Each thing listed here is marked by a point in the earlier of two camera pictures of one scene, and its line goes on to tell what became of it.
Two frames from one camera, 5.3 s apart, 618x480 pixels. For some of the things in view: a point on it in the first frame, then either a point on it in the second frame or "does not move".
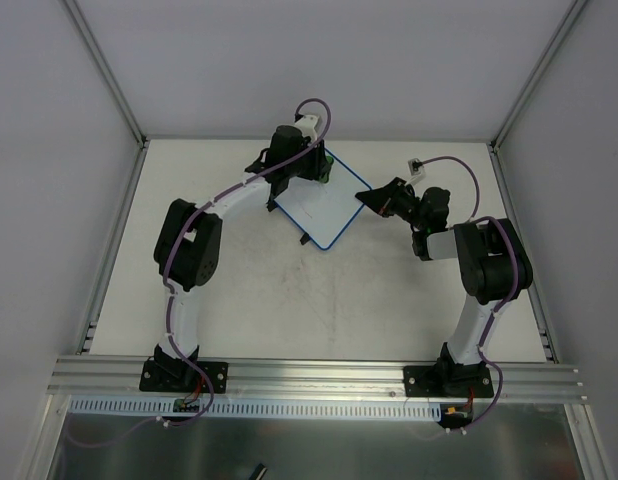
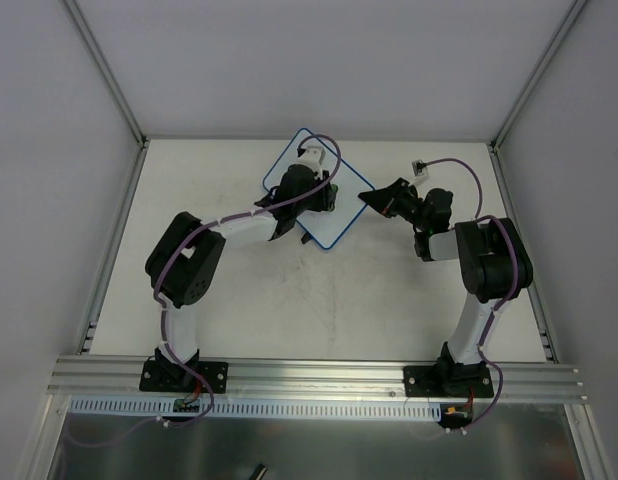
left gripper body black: (318, 163) to (327, 195)
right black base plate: (466, 381) does not move
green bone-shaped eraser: (325, 177) to (333, 190)
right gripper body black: (389, 196) does not move
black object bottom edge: (259, 472) does not move
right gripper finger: (385, 199) does not move
